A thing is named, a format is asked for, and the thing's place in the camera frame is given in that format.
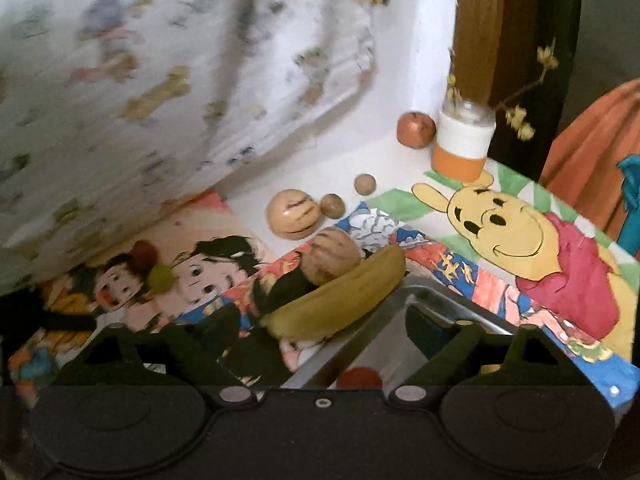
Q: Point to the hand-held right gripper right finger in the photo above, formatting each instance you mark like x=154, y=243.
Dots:
x=427, y=332

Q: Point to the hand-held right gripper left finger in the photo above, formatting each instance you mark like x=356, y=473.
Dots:
x=190, y=355

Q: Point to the metal tray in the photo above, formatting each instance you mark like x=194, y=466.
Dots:
x=360, y=350

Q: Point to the green grape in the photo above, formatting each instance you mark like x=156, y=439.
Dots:
x=162, y=277

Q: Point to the red cherry tomato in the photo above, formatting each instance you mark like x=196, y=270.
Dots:
x=359, y=379
x=144, y=252

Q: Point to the yellow banana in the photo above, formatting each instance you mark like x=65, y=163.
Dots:
x=340, y=300

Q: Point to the striped cream pepino melon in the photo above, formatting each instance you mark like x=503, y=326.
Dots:
x=332, y=255
x=292, y=219

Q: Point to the yellow bear drawing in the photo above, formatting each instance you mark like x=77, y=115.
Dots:
x=500, y=225

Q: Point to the small brown round fruit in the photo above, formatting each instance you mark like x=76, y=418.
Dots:
x=365, y=183
x=332, y=206

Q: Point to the white and orange jar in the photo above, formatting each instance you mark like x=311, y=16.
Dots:
x=462, y=145

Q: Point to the red apple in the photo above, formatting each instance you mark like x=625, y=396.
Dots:
x=414, y=129

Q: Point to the dried yellow flower sprig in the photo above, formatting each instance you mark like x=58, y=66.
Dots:
x=521, y=119

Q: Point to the painting of orange dress figure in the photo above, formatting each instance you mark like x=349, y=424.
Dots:
x=590, y=145

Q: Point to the white printed curtain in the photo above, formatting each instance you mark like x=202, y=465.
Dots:
x=150, y=85

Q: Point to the wooden door frame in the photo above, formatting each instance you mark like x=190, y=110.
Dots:
x=480, y=20

